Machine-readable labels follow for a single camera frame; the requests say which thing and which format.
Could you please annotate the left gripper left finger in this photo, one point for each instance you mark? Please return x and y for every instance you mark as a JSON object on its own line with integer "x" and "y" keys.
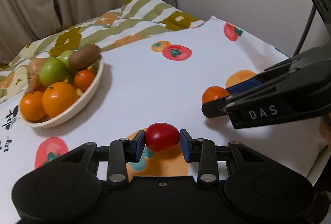
{"x": 122, "y": 151}

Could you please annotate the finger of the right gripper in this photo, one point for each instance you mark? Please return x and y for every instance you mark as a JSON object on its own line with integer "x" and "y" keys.
{"x": 225, "y": 106}
{"x": 267, "y": 75}

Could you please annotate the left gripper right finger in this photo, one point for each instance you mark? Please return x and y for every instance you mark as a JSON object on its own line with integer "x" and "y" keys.
{"x": 203, "y": 152}

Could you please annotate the small orange mandarin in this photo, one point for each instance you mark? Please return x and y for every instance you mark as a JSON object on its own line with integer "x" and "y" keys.
{"x": 213, "y": 93}

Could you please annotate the oblong red cherry tomato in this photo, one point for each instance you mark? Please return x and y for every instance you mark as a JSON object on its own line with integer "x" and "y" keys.
{"x": 161, "y": 137}

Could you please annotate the brown kiwi with sticker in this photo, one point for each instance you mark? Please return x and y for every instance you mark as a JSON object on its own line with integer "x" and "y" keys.
{"x": 84, "y": 57}

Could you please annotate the person's right hand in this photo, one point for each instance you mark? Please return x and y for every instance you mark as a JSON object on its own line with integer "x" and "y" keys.
{"x": 325, "y": 131}

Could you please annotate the cream fruit bowl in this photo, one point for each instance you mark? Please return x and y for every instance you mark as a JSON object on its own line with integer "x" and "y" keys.
{"x": 75, "y": 108}

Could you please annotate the small mandarin in bowl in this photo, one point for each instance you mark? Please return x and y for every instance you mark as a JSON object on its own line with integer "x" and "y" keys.
{"x": 83, "y": 79}

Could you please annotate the right large orange mandarin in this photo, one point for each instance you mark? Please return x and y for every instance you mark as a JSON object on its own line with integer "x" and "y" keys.
{"x": 58, "y": 97}

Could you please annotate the large orange mandarin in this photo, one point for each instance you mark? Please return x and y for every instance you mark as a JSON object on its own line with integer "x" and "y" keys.
{"x": 58, "y": 97}
{"x": 31, "y": 106}

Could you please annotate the left large orange mandarin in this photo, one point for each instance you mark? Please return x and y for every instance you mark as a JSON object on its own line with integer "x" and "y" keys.
{"x": 31, "y": 106}

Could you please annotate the front green apple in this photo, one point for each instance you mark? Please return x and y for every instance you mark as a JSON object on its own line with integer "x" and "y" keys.
{"x": 54, "y": 70}

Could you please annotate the green apple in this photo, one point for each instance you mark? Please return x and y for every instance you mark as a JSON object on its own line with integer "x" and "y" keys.
{"x": 54, "y": 70}
{"x": 64, "y": 57}

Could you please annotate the red yellow apple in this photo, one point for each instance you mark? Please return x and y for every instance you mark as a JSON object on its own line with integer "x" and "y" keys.
{"x": 33, "y": 70}

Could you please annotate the rear green apple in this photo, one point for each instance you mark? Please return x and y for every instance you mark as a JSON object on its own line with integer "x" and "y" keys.
{"x": 64, "y": 57}

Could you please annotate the floral striped quilt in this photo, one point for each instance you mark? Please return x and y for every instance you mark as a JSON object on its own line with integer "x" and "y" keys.
{"x": 133, "y": 21}

